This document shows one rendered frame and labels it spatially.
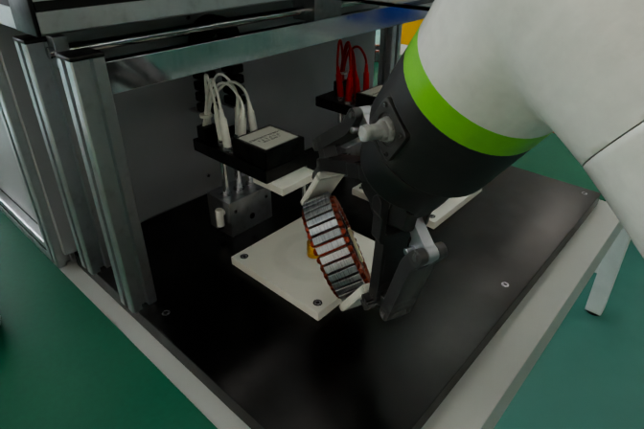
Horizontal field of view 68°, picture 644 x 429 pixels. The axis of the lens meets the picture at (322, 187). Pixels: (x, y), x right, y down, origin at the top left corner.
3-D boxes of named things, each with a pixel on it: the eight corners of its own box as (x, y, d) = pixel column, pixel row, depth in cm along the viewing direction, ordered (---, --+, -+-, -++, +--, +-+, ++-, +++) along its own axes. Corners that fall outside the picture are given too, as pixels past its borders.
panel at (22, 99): (371, 121, 106) (379, -29, 91) (66, 256, 63) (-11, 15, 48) (367, 119, 106) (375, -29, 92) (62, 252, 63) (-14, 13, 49)
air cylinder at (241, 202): (272, 216, 71) (270, 184, 68) (233, 237, 66) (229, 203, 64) (250, 204, 74) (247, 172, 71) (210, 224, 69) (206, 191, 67)
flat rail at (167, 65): (443, 13, 83) (445, -5, 82) (93, 99, 43) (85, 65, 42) (437, 12, 84) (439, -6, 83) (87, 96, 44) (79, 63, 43)
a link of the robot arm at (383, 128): (586, 138, 28) (510, 19, 31) (422, 176, 23) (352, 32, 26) (520, 185, 33) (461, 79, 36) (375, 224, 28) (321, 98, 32)
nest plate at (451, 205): (481, 191, 78) (483, 184, 77) (433, 229, 68) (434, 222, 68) (403, 164, 87) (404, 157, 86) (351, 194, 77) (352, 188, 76)
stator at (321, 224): (329, 301, 43) (367, 285, 43) (288, 191, 47) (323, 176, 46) (348, 305, 54) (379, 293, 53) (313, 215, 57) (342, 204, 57)
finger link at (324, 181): (319, 178, 46) (316, 171, 47) (301, 207, 52) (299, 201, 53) (346, 172, 48) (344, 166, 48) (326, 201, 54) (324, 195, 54)
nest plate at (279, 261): (397, 259, 62) (397, 251, 62) (318, 321, 52) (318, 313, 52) (311, 217, 71) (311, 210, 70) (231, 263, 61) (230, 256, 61)
